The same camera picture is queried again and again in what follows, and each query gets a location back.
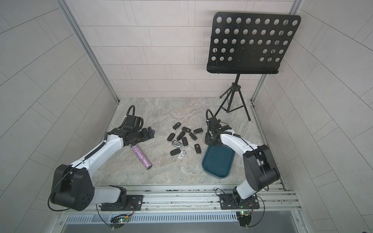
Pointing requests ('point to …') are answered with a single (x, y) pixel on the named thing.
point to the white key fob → (181, 154)
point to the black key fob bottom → (175, 151)
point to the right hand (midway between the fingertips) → (208, 140)
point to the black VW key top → (177, 125)
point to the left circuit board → (118, 222)
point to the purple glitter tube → (142, 157)
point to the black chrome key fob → (193, 136)
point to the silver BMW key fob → (177, 143)
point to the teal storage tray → (217, 160)
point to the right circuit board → (245, 217)
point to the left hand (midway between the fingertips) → (151, 134)
